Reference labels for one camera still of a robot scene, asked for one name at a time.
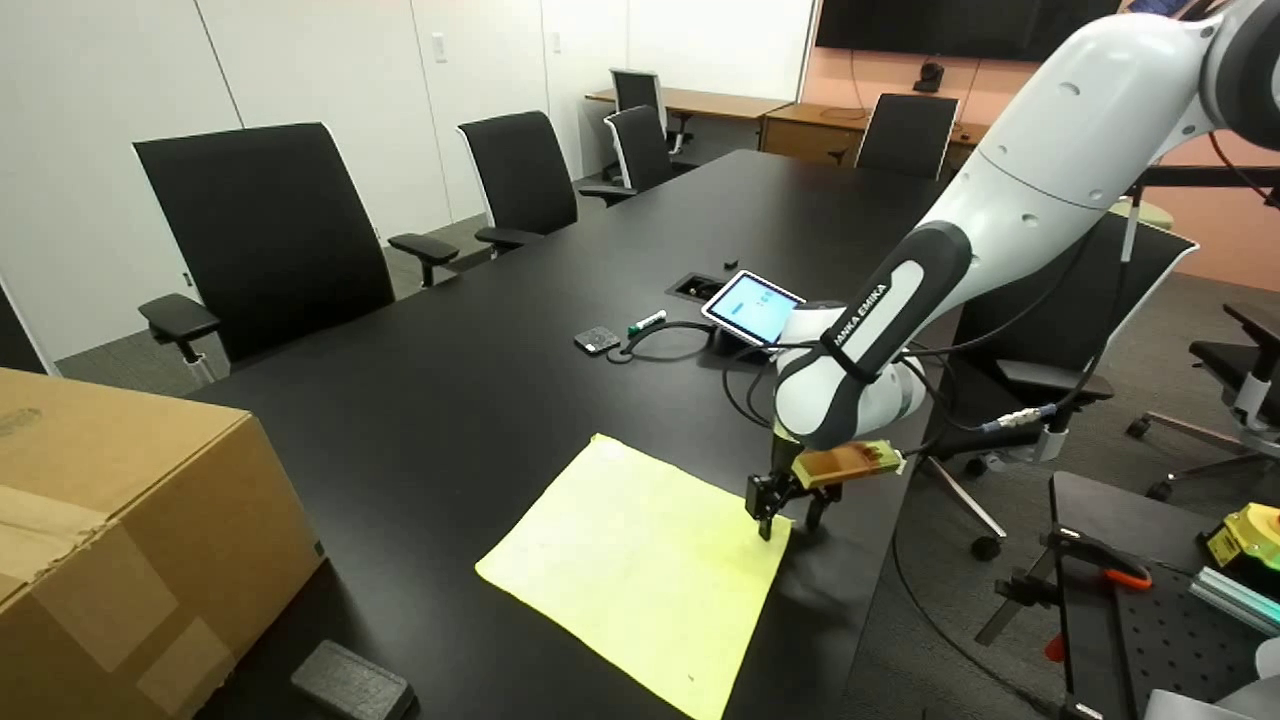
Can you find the yellow object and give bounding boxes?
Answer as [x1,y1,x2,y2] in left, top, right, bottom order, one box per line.
[1203,501,1280,574]

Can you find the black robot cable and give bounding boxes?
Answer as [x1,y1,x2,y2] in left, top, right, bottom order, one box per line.
[716,348,1117,720]

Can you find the light teal bar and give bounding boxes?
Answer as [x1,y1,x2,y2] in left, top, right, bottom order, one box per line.
[1189,563,1280,638]

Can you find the large cardboard box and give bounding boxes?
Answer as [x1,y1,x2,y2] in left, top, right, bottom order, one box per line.
[0,363,329,720]

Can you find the yellow towel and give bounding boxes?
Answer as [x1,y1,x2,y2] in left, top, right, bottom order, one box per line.
[470,429,798,720]

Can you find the black smartphone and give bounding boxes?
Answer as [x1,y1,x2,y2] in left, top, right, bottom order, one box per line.
[570,322,626,360]

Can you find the white rimmed tablet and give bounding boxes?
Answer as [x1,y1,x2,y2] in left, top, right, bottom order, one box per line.
[694,264,810,354]

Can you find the black chair with white frame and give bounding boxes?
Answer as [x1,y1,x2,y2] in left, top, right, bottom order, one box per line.
[926,213,1200,563]

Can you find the thin black table cable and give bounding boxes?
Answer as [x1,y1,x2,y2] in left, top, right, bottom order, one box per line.
[610,317,750,372]

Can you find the orange handled pliers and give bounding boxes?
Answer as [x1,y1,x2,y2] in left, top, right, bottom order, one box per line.
[1039,524,1161,600]

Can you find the large black office chair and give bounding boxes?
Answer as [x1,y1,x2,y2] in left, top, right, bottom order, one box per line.
[133,120,464,382]

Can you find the black perforated breadboard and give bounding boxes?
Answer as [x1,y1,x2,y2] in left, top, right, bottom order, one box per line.
[1042,469,1280,720]

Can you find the wooden desk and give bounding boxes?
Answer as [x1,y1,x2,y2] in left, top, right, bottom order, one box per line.
[581,82,793,158]

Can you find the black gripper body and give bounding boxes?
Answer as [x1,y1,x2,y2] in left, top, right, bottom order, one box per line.
[774,469,849,520]

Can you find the black wall television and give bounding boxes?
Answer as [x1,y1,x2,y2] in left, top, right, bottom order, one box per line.
[810,0,1126,64]

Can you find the wooden sideboard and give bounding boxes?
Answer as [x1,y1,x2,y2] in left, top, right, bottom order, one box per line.
[754,94,998,172]

